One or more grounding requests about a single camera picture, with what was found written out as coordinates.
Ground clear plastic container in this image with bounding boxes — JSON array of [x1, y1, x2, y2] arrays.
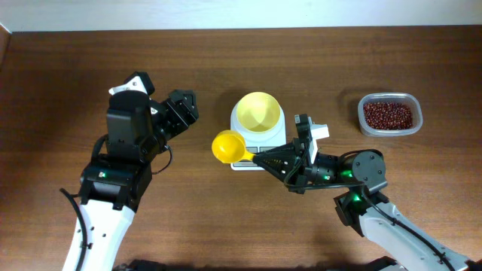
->
[[358, 93, 423, 137]]

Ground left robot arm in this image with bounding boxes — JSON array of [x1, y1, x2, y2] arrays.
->
[[63, 90, 199, 270]]

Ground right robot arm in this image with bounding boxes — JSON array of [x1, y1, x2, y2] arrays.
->
[[252, 139, 481, 270]]

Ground yellow plastic bowl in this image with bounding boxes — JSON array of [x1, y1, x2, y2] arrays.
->
[[236, 92, 281, 132]]

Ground white digital kitchen scale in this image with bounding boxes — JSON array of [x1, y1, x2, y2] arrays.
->
[[230, 103, 286, 153]]

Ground red adzuki beans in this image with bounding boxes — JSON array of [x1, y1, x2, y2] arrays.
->
[[362, 102, 413, 130]]

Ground right black cable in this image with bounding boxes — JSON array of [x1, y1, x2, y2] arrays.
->
[[282, 148, 456, 271]]

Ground yellow measuring scoop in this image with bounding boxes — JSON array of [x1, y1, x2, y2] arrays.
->
[[212, 129, 255, 163]]

